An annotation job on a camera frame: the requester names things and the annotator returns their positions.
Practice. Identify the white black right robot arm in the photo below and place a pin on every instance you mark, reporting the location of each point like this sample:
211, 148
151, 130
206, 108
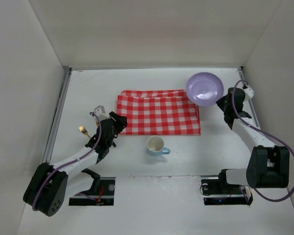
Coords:
268, 166

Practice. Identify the lilac plastic plate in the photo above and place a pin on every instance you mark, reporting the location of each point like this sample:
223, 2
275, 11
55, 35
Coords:
204, 89

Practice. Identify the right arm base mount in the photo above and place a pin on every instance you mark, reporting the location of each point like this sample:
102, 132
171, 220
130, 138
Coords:
216, 193

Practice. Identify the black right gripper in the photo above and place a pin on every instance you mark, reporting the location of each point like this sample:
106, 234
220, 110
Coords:
223, 103

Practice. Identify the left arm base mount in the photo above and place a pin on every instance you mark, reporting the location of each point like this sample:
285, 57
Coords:
100, 194

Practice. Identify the black handled gold fork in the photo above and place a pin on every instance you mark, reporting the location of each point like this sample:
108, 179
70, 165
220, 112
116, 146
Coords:
84, 131

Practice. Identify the red white checkered cloth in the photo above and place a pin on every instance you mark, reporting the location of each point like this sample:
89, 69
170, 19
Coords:
164, 112

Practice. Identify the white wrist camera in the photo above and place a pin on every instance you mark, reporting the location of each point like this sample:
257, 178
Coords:
99, 111
249, 93

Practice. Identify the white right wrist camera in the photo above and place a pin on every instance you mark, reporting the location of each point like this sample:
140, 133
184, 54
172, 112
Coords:
249, 93

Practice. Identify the left aluminium table rail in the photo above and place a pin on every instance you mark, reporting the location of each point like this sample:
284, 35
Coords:
46, 157

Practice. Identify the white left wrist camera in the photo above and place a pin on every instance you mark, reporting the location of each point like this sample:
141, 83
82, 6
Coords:
99, 111

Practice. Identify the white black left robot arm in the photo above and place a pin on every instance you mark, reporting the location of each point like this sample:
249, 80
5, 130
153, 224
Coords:
47, 188

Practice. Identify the blue white ceramic mug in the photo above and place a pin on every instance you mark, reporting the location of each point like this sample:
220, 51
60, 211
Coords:
155, 146

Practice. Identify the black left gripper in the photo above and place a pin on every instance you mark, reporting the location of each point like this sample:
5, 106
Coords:
116, 120

